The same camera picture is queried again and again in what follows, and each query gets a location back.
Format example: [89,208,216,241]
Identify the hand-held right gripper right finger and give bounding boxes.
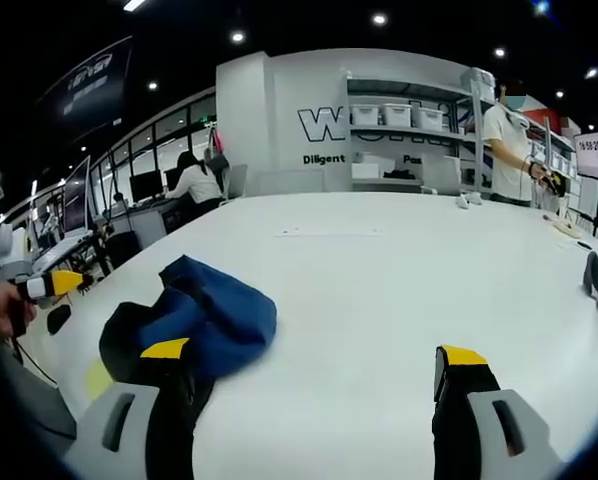
[431,344,571,480]

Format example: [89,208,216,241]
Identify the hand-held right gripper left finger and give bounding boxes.
[63,338,201,480]

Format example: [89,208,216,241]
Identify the blue and black garment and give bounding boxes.
[98,254,279,407]

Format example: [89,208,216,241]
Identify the person's left hand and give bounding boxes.
[0,282,38,338]

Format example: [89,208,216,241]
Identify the silver desktop monitor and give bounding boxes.
[60,155,94,237]

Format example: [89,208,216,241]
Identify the person's dark grey clothing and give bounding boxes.
[0,344,78,454]

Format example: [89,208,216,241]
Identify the black computer monitor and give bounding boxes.
[129,169,164,205]

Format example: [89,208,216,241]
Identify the dark hanging banner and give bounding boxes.
[37,36,134,145]

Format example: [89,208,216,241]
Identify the beige cloth item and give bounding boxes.
[542,213,584,239]

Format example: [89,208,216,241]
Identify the white cloth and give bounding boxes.
[455,191,486,211]

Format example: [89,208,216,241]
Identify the screen on black stand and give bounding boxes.
[572,130,598,237]

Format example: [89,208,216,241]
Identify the grey metal shelf rack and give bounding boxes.
[346,75,486,195]

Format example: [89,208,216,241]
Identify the ceiling spot lights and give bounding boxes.
[146,12,598,100]

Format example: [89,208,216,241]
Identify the white storage box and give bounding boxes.
[350,103,383,127]
[412,106,446,131]
[382,102,415,128]

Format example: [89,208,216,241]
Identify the white box on shelf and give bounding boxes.
[460,66,496,104]

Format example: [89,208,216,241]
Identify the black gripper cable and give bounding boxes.
[11,337,59,387]

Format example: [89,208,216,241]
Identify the table cable slot cover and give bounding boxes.
[273,226,386,238]

